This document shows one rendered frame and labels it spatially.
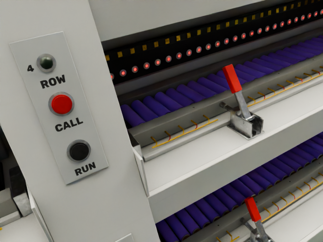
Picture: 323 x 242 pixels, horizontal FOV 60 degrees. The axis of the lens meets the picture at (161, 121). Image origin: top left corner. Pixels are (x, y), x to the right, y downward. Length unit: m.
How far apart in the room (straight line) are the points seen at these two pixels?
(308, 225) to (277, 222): 0.05
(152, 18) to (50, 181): 0.17
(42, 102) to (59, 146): 0.04
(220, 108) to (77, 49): 0.23
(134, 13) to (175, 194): 0.19
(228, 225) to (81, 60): 0.35
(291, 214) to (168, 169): 0.28
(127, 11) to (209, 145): 0.18
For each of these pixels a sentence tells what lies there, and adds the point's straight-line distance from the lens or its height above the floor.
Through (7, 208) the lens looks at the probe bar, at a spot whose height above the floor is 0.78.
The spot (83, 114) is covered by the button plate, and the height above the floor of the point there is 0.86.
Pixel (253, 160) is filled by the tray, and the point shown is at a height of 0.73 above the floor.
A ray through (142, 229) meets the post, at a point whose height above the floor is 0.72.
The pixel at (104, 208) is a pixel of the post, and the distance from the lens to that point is 0.28.
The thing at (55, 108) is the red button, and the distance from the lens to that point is 0.24.
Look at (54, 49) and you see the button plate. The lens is 0.24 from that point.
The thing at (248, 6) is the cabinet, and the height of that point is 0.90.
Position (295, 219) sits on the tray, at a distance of 0.54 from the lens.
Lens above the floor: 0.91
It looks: 18 degrees down
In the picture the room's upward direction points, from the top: 14 degrees counter-clockwise
